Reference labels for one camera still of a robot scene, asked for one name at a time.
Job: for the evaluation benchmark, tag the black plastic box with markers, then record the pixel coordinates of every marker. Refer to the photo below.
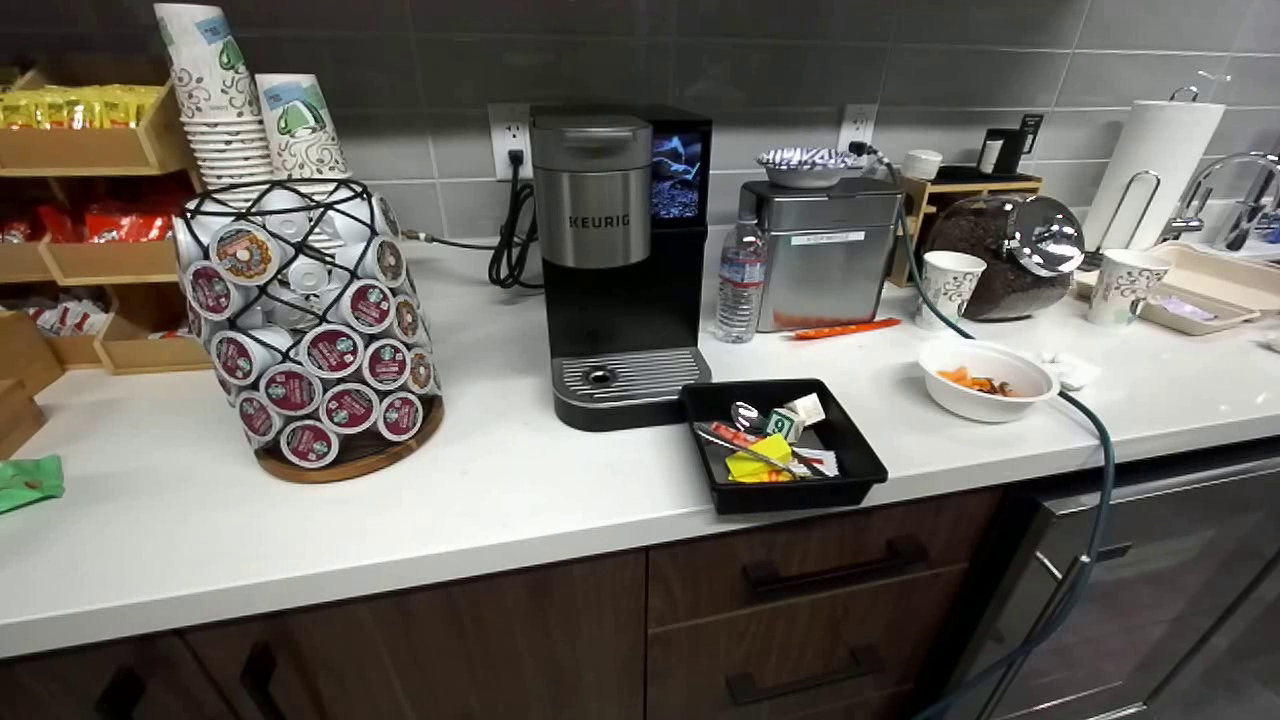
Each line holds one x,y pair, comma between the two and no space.
852,483

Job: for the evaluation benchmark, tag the white bowl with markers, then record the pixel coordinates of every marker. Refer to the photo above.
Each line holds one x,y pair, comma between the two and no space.
964,403

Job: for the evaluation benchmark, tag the black silver coffee maker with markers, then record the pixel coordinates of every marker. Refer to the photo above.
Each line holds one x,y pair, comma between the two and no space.
622,306

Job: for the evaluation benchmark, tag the clear water bottle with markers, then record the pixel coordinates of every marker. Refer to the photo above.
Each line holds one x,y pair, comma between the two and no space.
743,282

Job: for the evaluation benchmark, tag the yellow packet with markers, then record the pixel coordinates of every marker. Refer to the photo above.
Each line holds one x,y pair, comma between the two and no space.
758,464

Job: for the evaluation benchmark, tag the orange pen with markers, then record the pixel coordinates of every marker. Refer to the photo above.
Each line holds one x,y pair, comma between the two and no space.
840,328

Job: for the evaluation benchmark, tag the shallow wooden drawer front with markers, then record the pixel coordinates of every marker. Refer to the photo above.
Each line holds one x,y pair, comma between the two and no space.
693,562

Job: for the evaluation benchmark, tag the silver countertop appliance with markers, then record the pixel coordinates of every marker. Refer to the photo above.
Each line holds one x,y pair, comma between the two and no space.
827,267

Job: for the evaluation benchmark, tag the patterned paper plate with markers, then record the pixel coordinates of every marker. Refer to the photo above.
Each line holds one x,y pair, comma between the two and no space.
815,166

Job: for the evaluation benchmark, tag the deep wooden drawer front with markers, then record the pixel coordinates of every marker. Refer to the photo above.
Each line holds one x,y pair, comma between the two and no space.
693,665

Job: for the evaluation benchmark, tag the carrots and mushrooms food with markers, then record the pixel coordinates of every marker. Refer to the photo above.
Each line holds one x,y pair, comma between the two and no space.
973,380

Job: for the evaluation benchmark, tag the wide wooden cabinet door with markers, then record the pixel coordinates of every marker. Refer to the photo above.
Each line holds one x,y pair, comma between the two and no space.
465,654

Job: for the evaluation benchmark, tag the small white cup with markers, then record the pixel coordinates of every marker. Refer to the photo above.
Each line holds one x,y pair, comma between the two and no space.
921,166

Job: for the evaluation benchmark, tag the wooden countertop organizer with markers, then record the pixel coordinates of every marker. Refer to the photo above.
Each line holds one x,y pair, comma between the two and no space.
986,184

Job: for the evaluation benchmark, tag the tan lid coffee pod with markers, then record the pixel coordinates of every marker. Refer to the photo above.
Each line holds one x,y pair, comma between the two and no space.
245,253

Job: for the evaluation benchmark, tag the short paper cup stack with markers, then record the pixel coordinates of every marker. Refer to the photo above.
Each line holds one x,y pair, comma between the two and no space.
303,124

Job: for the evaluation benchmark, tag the black sign stand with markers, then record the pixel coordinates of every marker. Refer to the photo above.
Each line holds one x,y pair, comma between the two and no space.
1005,146

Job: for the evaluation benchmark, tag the crumpled white wrapper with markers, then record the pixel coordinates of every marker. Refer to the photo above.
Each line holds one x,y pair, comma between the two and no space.
1070,371

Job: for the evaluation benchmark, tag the tall paper cup stack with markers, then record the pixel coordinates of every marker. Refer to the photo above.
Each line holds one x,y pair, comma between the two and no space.
222,121

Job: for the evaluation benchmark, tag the red snack packets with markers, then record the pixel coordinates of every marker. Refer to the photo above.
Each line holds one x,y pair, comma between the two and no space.
121,222

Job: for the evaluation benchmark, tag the white paper towel roll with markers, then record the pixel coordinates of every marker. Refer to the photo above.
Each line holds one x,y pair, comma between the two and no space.
1161,146

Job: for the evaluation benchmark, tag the beige clamshell takeout container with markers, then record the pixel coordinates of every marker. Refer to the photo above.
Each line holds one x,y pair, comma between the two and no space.
1205,300

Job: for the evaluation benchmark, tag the white snack packets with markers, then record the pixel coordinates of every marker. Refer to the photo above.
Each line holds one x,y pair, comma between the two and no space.
73,318

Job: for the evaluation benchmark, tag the stainless dishwasher front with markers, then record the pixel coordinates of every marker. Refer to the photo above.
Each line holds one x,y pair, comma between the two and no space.
1172,573

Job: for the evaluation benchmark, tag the wooden snack shelf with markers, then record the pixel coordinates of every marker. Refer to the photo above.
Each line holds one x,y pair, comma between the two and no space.
80,150

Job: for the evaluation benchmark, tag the yellow snack packets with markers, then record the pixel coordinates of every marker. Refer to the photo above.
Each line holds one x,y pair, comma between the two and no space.
80,106

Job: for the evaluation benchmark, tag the green packet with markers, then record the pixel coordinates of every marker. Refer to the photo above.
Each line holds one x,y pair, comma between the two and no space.
27,485

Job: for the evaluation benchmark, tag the narrow wooden cabinet door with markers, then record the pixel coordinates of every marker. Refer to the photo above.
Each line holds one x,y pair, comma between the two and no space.
55,687

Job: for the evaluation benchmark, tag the white wall outlet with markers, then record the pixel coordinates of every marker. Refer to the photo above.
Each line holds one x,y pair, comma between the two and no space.
510,133
858,121

